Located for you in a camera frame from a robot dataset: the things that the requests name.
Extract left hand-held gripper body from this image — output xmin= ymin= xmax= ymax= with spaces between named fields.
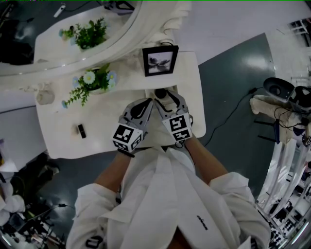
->
xmin=112 ymin=119 xmax=149 ymax=154

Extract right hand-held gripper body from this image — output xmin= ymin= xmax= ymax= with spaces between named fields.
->
xmin=161 ymin=110 xmax=194 ymax=144

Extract small round compact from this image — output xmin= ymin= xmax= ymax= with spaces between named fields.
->
xmin=154 ymin=88 xmax=167 ymax=100

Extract white dressing table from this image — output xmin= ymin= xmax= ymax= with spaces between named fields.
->
xmin=35 ymin=48 xmax=207 ymax=159

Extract black lipstick tube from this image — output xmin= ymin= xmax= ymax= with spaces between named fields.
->
xmin=77 ymin=124 xmax=87 ymax=140

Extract person's right forearm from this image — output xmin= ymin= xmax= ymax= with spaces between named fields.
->
xmin=184 ymin=138 xmax=230 ymax=187

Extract person's left forearm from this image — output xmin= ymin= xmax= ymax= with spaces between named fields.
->
xmin=93 ymin=152 xmax=133 ymax=195

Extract potted plant with flowers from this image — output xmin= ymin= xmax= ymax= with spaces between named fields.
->
xmin=61 ymin=63 xmax=118 ymax=109

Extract person's white shirt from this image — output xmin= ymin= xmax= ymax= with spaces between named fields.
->
xmin=66 ymin=145 xmax=272 ymax=249

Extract cream fluffy stool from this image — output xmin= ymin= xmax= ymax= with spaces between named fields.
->
xmin=249 ymin=94 xmax=307 ymax=144

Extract black router with antennas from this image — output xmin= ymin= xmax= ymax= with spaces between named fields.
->
xmin=254 ymin=119 xmax=280 ymax=144

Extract black bag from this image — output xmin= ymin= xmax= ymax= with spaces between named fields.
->
xmin=16 ymin=152 xmax=60 ymax=193

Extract grey headset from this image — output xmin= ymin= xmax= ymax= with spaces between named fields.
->
xmin=263 ymin=77 xmax=311 ymax=110

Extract white storage rack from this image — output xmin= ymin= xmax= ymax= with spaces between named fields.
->
xmin=256 ymin=136 xmax=311 ymax=244

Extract black wrist strap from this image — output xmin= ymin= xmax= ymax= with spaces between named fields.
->
xmin=117 ymin=148 xmax=136 ymax=159

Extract black picture frame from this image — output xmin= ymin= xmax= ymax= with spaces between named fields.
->
xmin=142 ymin=45 xmax=180 ymax=77

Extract black floor cable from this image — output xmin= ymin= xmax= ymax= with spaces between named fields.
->
xmin=203 ymin=87 xmax=265 ymax=147

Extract oval mirror with white frame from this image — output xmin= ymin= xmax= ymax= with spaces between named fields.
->
xmin=0 ymin=0 xmax=193 ymax=78

